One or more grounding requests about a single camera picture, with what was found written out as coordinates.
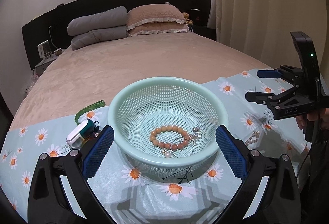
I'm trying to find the pink bead bracelet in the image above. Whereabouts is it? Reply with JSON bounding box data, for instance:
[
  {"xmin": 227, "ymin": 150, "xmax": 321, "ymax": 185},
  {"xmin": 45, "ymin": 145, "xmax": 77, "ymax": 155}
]
[{"xmin": 244, "ymin": 130, "xmax": 261, "ymax": 147}]

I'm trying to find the pearl and gold brooch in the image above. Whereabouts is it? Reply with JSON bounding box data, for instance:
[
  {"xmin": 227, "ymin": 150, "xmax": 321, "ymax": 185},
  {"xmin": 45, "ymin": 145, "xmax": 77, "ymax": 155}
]
[{"xmin": 190, "ymin": 126, "xmax": 202, "ymax": 141}]

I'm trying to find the orange bead bracelet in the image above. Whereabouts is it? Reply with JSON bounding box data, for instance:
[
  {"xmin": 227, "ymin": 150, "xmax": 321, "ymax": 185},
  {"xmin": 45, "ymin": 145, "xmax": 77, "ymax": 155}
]
[{"xmin": 149, "ymin": 124, "xmax": 191, "ymax": 150}]

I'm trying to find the silver bangle with charm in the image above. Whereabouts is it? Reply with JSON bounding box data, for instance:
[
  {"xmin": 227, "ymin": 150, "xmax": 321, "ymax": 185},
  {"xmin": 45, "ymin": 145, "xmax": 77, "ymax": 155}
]
[{"xmin": 161, "ymin": 138, "xmax": 195, "ymax": 158}]

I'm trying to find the mint green plastic basket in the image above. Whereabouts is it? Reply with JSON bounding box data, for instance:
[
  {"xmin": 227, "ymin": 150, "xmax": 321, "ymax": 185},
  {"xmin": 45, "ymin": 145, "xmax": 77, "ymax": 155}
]
[{"xmin": 108, "ymin": 77, "xmax": 229, "ymax": 168}]

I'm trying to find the person's right hand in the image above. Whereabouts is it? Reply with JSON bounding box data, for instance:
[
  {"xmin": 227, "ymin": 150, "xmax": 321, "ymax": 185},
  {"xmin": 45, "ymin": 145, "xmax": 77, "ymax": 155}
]
[{"xmin": 295, "ymin": 108, "xmax": 329, "ymax": 130}]

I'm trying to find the white and green small device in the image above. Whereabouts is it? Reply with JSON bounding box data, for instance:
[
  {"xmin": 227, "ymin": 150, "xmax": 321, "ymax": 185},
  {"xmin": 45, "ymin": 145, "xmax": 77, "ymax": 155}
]
[{"xmin": 66, "ymin": 119, "xmax": 99, "ymax": 148}]

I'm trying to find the daisy print teal cloth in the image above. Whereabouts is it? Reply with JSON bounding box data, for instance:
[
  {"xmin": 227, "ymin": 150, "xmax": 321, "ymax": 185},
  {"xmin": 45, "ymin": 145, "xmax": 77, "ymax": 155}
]
[{"xmin": 1, "ymin": 69, "xmax": 311, "ymax": 223}]

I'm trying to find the cream curtain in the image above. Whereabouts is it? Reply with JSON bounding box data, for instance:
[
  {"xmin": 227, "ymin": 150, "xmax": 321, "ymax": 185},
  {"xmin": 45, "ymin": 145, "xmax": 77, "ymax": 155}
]
[{"xmin": 215, "ymin": 0, "xmax": 328, "ymax": 70}]

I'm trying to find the beige bed blanket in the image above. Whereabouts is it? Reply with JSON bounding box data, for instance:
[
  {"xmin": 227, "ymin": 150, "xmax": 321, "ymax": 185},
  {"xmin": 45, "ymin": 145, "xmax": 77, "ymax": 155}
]
[{"xmin": 11, "ymin": 33, "xmax": 265, "ymax": 130}]

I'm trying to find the yellow plush toy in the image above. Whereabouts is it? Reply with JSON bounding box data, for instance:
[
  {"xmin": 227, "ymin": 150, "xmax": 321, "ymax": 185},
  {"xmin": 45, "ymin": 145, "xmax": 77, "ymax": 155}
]
[{"xmin": 182, "ymin": 12, "xmax": 193, "ymax": 26}]

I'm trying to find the lower beige ruffled pillow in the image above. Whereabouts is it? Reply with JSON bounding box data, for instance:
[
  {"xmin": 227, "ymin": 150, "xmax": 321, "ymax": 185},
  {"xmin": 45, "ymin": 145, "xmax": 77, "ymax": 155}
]
[{"xmin": 128, "ymin": 22, "xmax": 189, "ymax": 37}]

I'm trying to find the beige ruffled pillow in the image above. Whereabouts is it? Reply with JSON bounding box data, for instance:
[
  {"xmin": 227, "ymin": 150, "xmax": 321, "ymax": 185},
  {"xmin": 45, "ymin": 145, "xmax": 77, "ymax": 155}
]
[
  {"xmin": 126, "ymin": 4, "xmax": 185, "ymax": 31},
  {"xmin": 128, "ymin": 22, "xmax": 189, "ymax": 37}
]

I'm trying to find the white nightstand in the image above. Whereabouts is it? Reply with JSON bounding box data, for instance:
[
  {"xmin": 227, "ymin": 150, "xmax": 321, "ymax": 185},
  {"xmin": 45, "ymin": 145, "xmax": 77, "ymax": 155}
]
[{"xmin": 34, "ymin": 55, "xmax": 57, "ymax": 77}]

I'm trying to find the upper beige ruffled pillow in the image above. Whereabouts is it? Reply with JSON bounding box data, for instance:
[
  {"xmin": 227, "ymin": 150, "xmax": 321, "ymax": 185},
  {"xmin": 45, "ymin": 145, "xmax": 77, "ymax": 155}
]
[{"xmin": 126, "ymin": 4, "xmax": 185, "ymax": 31}]

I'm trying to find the white bedside device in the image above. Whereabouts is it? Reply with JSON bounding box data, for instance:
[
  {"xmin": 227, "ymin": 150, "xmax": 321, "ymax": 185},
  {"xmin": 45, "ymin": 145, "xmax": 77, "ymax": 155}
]
[{"xmin": 37, "ymin": 40, "xmax": 52, "ymax": 60}]

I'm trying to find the lower grey folded quilt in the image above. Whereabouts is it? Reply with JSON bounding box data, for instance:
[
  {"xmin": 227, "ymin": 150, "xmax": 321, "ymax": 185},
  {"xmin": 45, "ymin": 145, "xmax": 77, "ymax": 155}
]
[{"xmin": 71, "ymin": 26, "xmax": 128, "ymax": 51}]

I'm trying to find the grey folded quilt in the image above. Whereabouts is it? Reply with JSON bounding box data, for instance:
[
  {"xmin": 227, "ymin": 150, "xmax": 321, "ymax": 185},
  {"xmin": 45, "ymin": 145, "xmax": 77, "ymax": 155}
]
[
  {"xmin": 67, "ymin": 6, "xmax": 128, "ymax": 36},
  {"xmin": 71, "ymin": 26, "xmax": 128, "ymax": 51}
]

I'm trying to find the black headboard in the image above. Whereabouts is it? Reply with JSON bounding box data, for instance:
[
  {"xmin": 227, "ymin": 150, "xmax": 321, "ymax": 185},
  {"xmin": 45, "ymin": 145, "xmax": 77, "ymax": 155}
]
[{"xmin": 22, "ymin": 0, "xmax": 216, "ymax": 69}]

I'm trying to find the upper grey folded quilt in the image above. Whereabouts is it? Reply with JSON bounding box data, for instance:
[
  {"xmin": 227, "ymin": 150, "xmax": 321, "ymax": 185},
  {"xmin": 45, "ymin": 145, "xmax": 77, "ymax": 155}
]
[{"xmin": 67, "ymin": 6, "xmax": 128, "ymax": 36}]

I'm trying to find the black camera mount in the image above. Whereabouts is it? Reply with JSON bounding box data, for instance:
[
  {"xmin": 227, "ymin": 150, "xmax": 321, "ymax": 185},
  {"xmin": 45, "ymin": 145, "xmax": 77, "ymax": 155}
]
[{"xmin": 290, "ymin": 32, "xmax": 320, "ymax": 82}]

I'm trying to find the green ribbon strap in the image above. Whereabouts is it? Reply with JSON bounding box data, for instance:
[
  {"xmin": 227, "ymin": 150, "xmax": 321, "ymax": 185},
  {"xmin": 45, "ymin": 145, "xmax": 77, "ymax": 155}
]
[{"xmin": 74, "ymin": 99, "xmax": 106, "ymax": 126}]

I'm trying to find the white charging cable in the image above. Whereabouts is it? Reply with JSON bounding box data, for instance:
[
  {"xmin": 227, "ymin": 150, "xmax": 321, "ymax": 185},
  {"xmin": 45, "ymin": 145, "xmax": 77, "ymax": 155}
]
[{"xmin": 47, "ymin": 25, "xmax": 59, "ymax": 50}]

